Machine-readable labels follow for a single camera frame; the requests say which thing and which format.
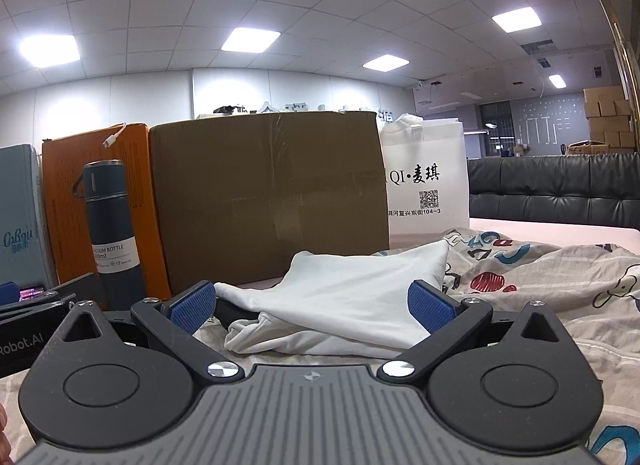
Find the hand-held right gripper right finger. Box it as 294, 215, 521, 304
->
377, 279, 569, 380

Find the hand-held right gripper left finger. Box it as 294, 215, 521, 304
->
50, 281, 247, 380

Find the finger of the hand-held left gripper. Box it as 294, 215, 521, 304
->
0, 294, 77, 321
0, 272, 97, 304

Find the white garment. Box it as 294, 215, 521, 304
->
214, 240, 449, 360

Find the dark teal vacuum bottle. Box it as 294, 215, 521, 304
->
72, 160, 146, 312

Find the grey-blue box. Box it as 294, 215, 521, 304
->
0, 144, 56, 291

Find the orange box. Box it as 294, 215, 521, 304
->
41, 122, 173, 298

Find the cartoon printed blanket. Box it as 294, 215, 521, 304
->
0, 228, 640, 465

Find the brown cardboard box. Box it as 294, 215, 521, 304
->
149, 111, 391, 296

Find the white printed shopping bag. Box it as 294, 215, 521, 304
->
377, 114, 471, 237

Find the black leather sofa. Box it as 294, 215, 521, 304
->
467, 151, 640, 231

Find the stack of cardboard boxes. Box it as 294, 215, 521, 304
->
582, 86, 640, 151

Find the white charging cable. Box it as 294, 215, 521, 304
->
102, 126, 129, 149

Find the gold door frame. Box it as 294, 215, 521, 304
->
590, 0, 640, 151

